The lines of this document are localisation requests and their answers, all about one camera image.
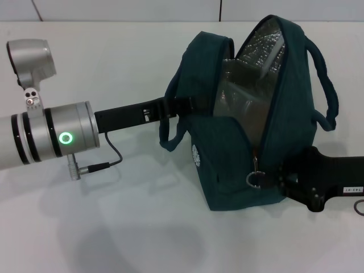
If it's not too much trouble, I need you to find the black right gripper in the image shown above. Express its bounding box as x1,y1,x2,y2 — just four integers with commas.
260,146,364,213

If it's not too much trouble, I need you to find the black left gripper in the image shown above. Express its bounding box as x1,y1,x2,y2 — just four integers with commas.
94,96,213,134

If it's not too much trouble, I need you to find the dark teal lunch bag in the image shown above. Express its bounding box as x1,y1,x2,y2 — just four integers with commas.
158,14,340,212

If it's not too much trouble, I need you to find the left wrist connector cable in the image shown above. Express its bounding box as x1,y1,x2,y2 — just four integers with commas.
67,132,123,181

